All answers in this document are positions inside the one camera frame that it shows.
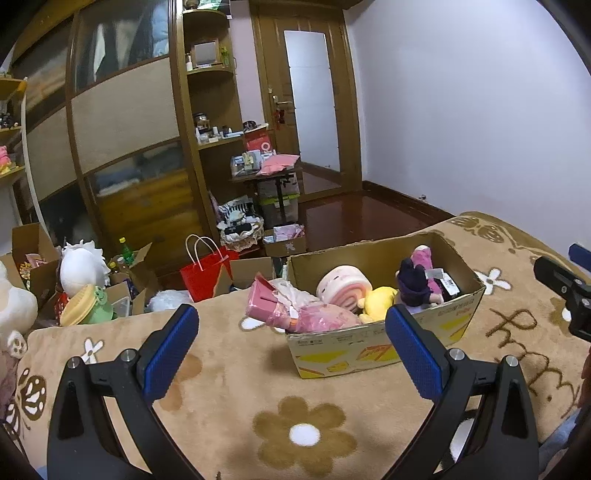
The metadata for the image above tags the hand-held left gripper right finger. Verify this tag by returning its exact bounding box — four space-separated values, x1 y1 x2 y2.
385 304 541 480

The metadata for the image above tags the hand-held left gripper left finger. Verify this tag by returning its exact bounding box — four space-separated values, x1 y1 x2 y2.
46 303 204 480

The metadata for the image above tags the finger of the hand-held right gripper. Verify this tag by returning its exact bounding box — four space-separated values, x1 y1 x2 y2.
568 243 591 271
533 256 591 343

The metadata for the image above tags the purple dress plush doll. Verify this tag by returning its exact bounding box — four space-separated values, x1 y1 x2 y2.
396 257 461 308

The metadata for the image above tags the pink plush with white paws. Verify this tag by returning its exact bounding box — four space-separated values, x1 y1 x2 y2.
412 246 435 296

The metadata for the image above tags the pink dress doll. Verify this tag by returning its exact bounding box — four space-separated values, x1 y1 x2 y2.
245 272 365 334

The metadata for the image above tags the pink swirl roll plush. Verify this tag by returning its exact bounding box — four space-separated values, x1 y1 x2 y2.
316 264 373 311

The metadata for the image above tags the white fluffy plush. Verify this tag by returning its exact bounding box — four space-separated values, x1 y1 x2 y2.
148 289 195 312

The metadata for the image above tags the yellow plush toy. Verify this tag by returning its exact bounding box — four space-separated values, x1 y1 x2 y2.
358 286 399 324

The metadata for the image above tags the green frog plush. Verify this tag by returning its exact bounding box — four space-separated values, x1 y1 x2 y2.
85 286 116 324

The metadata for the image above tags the cardboard box with bottles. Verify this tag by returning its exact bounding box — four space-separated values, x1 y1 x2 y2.
108 243 160 315

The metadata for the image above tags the red paper bag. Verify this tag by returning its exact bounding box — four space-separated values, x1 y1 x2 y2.
180 234 241 303

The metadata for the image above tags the yellow round lid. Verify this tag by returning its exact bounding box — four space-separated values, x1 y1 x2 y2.
60 284 96 326

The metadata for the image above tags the brown folded cardboard box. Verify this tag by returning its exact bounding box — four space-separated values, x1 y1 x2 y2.
229 257 275 291

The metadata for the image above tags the white haired plush doll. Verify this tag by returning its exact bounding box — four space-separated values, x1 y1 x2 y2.
59 240 112 296

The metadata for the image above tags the lace trimmed basket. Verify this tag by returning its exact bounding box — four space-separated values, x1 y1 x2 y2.
218 196 265 252

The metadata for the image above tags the small cardboard box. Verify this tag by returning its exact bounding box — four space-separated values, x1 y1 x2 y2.
263 224 308 257

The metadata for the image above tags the large white plush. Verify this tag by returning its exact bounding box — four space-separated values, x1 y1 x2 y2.
0 261 38 361

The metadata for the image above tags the person's leg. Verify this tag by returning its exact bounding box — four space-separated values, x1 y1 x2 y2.
538 408 591 480

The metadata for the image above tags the tall open cardboard box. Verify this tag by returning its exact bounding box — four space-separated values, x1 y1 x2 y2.
11 223 61 305

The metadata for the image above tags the white storage box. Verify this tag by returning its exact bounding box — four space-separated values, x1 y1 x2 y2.
257 178 301 222

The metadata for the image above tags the small folding table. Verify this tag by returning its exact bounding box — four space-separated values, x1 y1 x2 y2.
231 161 303 222

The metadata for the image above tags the pile of small boxes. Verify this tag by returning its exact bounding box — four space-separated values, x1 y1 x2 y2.
231 150 264 175

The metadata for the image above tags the wooden corner shelf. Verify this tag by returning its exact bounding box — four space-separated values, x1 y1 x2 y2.
175 0 269 232

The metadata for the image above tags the pink cloth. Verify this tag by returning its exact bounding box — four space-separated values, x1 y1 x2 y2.
255 154 301 177

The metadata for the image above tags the white pole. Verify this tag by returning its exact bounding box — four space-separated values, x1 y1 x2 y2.
21 83 47 232

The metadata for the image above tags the red bag with white circle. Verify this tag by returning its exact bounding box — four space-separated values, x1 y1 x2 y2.
244 130 273 155

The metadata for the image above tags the wooden wardrobe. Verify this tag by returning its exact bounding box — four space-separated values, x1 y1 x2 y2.
9 0 213 278

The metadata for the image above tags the wooden door with glass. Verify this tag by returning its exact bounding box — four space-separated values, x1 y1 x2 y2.
252 4 363 201

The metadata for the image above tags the picture frame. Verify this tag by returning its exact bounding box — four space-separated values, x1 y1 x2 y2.
191 39 220 68

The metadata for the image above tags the wooden wall shelf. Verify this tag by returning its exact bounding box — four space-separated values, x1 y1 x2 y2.
0 76 28 185

